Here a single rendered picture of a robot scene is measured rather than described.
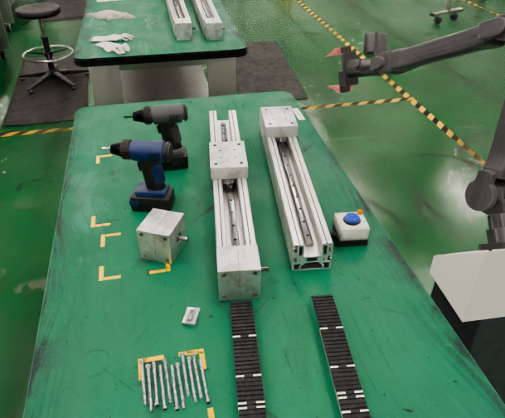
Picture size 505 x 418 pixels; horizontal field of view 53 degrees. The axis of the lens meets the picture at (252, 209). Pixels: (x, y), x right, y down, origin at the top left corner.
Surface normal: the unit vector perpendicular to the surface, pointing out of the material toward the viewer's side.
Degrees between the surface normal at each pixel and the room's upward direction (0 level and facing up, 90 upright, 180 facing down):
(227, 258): 0
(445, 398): 0
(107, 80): 90
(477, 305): 90
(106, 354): 0
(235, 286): 90
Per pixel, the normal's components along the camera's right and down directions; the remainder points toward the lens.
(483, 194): -0.87, 0.04
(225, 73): 0.20, 0.57
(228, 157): 0.00, -0.81
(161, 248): -0.28, 0.56
